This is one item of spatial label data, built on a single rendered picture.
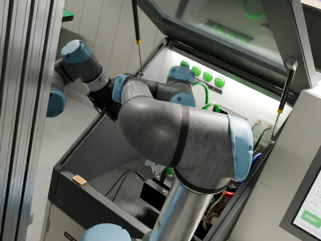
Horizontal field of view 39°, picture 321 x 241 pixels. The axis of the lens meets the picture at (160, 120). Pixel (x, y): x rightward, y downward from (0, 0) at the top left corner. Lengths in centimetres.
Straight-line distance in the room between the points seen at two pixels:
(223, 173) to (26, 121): 36
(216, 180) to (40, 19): 41
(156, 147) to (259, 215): 93
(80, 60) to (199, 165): 60
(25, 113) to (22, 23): 17
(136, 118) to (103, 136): 114
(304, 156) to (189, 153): 85
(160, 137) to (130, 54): 345
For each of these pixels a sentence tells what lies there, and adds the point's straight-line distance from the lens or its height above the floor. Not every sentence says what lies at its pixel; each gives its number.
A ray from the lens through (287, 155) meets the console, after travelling 160.
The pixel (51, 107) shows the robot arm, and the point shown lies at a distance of 120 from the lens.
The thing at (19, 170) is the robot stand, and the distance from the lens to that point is 90.
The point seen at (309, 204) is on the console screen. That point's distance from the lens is 160.
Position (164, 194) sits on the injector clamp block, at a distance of 180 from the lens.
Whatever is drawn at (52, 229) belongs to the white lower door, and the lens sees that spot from 200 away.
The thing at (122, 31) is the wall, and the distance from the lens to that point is 421.
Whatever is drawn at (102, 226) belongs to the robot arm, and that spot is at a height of 126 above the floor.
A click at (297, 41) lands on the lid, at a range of 126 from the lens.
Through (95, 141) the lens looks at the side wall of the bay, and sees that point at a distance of 191.
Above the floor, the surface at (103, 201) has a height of 95.
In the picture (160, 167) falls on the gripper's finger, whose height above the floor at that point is 125.
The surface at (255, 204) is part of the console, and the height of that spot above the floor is 113.
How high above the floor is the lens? 198
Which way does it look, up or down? 25 degrees down
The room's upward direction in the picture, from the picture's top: 16 degrees clockwise
